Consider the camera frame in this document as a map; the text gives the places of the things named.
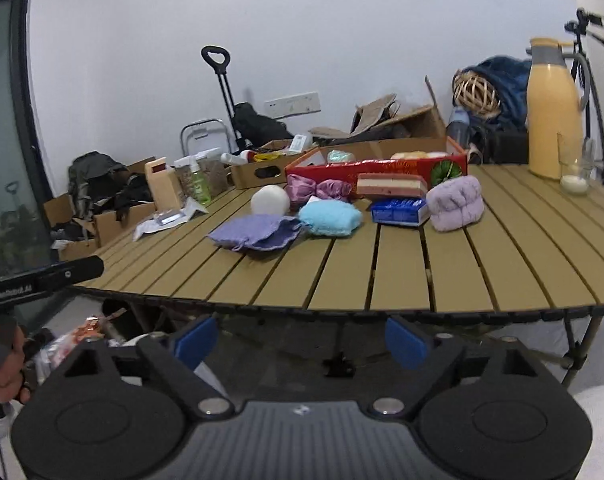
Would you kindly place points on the black table leg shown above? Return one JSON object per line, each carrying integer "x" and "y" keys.
{"x": 579, "y": 355}

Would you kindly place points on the black case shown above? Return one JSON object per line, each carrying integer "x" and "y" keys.
{"x": 504, "y": 146}

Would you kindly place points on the red and yellow scouring sponge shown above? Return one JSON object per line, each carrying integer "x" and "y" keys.
{"x": 391, "y": 186}

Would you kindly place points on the yellow thermos jug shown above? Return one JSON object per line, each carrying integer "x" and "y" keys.
{"x": 551, "y": 120}

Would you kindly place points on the white folding stool frame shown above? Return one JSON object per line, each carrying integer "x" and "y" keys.
{"x": 199, "y": 127}

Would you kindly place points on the clear plastic package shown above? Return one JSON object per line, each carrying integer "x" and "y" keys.
{"x": 167, "y": 220}

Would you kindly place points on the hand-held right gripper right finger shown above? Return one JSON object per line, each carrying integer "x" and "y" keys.
{"x": 405, "y": 342}

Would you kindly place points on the person's left hand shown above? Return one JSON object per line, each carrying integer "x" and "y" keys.
{"x": 13, "y": 375}

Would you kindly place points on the blue water bottle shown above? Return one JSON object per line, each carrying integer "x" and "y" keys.
{"x": 459, "y": 127}

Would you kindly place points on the purple knitted cloth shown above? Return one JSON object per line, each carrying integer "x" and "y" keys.
{"x": 257, "y": 232}

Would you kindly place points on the white foam ball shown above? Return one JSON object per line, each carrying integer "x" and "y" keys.
{"x": 270, "y": 201}

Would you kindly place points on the low cardboard box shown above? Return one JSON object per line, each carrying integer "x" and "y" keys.
{"x": 117, "y": 222}

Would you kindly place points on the small white carton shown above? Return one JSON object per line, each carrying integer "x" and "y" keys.
{"x": 299, "y": 144}

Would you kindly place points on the white wall socket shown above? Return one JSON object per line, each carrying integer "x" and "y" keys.
{"x": 292, "y": 103}

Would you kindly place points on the dark blue blanket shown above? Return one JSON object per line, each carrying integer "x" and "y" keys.
{"x": 509, "y": 85}

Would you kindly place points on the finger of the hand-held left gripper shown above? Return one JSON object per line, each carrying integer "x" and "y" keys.
{"x": 57, "y": 277}

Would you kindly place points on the green spray bottle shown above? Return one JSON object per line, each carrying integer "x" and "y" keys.
{"x": 199, "y": 182}

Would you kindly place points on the blue tissue packet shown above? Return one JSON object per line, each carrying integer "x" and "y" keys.
{"x": 399, "y": 211}

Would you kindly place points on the dark green backpack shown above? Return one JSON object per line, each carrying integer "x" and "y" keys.
{"x": 94, "y": 175}

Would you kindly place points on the light blue fluffy pad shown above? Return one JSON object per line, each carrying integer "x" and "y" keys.
{"x": 329, "y": 217}

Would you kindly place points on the brown cardboard box with cutout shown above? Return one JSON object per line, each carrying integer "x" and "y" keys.
{"x": 262, "y": 172}

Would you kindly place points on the black trolley bag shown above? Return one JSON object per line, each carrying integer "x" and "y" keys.
{"x": 257, "y": 125}

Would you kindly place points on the glass door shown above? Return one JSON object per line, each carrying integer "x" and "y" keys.
{"x": 7, "y": 135}

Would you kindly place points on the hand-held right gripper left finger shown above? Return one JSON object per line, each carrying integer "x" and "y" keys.
{"x": 198, "y": 342}

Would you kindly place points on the glass candle jar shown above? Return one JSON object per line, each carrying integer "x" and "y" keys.
{"x": 575, "y": 180}

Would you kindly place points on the clear plastic grain jar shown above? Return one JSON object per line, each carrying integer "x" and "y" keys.
{"x": 217, "y": 172}

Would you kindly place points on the open brown cardboard box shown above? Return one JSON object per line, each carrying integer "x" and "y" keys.
{"x": 411, "y": 120}

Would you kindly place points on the purple satin scrunchie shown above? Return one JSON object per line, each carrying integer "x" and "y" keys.
{"x": 312, "y": 189}

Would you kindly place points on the red cardboard box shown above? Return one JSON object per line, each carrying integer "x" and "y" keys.
{"x": 376, "y": 169}

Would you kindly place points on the yellow packet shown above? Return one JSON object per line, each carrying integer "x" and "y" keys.
{"x": 268, "y": 157}

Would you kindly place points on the black tripod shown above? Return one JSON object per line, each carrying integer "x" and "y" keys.
{"x": 581, "y": 25}

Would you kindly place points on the wicker ball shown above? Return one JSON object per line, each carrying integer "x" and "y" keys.
{"x": 475, "y": 95}

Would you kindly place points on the lavender fluffy towel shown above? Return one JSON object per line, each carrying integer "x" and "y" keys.
{"x": 456, "y": 205}

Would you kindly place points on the white bottle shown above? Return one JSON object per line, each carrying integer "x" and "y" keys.
{"x": 237, "y": 158}

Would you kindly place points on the orange snack wrapper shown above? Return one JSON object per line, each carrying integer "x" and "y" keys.
{"x": 89, "y": 327}

